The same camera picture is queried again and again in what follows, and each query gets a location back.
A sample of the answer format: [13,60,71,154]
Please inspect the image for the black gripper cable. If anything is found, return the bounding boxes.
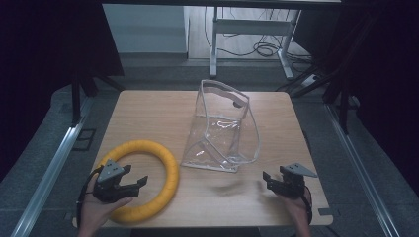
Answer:
[302,185,314,226]
[75,165,104,229]

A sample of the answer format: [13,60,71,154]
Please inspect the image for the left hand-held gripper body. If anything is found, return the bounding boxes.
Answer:
[92,159,139,203]

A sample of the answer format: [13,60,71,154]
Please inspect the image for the clear plastic zipper bag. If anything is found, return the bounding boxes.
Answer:
[180,79,261,174]

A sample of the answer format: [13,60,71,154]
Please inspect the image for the yellow foam ring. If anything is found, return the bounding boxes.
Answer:
[94,139,181,225]

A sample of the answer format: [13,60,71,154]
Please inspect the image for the person's right hand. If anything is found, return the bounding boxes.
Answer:
[282,189,312,230]

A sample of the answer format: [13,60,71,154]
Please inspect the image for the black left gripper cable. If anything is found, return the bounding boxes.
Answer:
[75,165,104,229]

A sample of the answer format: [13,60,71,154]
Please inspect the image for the aluminium floor rail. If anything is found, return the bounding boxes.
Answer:
[10,96,96,237]
[323,103,402,237]

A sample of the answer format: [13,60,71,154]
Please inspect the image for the dark curtain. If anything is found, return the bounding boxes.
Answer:
[292,0,419,189]
[0,0,126,183]

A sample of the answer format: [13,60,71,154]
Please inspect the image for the white power strip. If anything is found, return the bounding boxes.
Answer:
[300,73,321,89]

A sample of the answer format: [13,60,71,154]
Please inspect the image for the person's left hand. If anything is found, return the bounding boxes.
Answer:
[78,173,133,232]

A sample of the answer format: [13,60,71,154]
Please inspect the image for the white metal desk frame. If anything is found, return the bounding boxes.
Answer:
[209,6,302,81]

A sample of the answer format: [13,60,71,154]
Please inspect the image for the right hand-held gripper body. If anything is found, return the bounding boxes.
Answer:
[270,162,319,199]

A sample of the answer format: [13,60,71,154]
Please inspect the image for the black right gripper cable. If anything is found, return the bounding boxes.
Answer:
[302,185,314,226]

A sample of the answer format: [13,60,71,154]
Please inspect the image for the black floor cables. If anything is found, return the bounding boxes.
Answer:
[203,6,313,65]

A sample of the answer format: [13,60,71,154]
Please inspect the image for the black metal stand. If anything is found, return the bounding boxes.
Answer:
[70,63,126,126]
[276,63,351,135]

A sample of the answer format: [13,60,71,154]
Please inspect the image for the white cabinet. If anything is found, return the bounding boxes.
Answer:
[102,3,191,55]

